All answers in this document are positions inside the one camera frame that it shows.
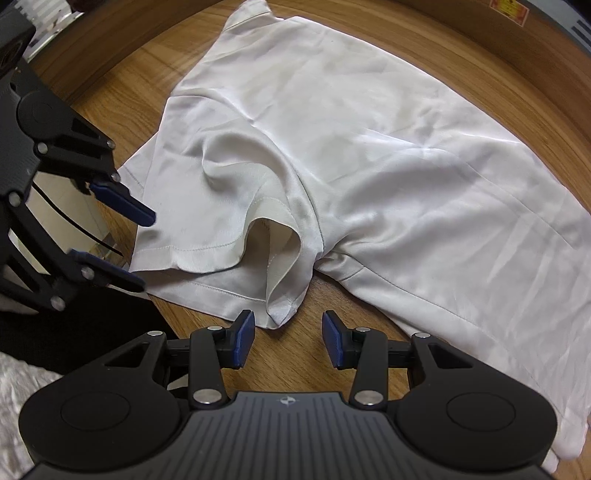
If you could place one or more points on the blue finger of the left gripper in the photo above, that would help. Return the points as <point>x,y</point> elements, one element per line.
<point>117,197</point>
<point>78,270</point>

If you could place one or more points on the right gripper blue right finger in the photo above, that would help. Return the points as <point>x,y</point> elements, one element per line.
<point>347,346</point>

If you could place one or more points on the white satin polo shirt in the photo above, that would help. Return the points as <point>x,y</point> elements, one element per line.
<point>291,148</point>

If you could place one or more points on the red certificate sticker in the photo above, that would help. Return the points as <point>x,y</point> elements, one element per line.
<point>513,10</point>

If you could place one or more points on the white plastic bag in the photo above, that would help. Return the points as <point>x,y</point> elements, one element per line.
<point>18,382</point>

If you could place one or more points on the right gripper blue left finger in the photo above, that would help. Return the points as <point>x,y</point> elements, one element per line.
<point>226,346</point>

